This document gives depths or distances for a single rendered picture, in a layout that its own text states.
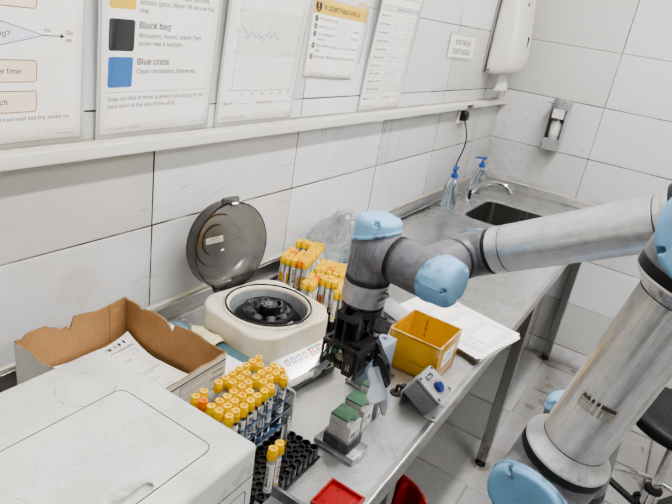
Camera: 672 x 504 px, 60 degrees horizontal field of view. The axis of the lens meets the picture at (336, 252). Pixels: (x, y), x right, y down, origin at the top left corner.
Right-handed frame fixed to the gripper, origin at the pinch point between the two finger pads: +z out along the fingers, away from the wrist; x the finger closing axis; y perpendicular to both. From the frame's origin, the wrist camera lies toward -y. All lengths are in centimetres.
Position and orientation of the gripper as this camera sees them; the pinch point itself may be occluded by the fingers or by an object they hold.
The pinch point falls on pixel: (349, 395)
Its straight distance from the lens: 109.1
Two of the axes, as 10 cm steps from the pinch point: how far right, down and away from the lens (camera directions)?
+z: -1.5, 9.1, 3.8
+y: -5.4, 2.4, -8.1
